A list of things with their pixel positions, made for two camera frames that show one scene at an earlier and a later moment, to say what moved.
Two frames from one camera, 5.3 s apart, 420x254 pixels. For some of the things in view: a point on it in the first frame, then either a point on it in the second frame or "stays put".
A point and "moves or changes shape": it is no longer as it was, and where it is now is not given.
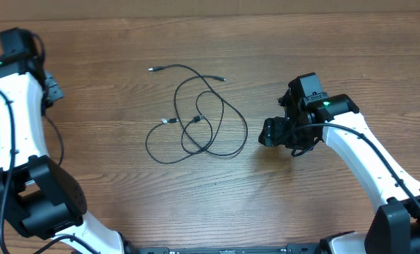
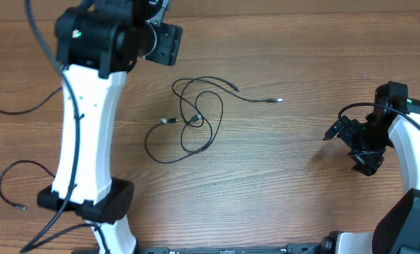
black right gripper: [271, 130] to [353, 140]
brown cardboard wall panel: [3, 10] stays put
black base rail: [290, 248] stays put
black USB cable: [199, 117] moves or changes shape
